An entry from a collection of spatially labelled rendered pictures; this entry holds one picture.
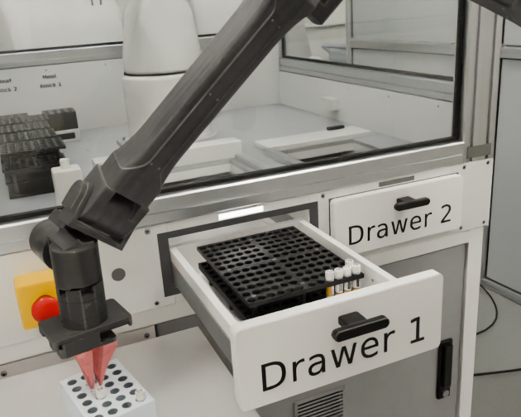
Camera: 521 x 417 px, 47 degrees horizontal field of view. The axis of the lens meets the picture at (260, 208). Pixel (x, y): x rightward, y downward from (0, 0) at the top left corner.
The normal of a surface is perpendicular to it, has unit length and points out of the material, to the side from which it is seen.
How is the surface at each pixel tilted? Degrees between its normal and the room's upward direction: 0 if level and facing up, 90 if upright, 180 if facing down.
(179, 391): 0
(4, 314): 90
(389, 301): 90
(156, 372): 0
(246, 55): 106
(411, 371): 90
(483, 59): 90
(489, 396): 0
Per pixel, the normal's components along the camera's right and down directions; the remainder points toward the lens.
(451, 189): 0.40, 0.28
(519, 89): -0.89, 0.20
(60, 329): -0.04, -0.94
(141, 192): 0.39, 0.53
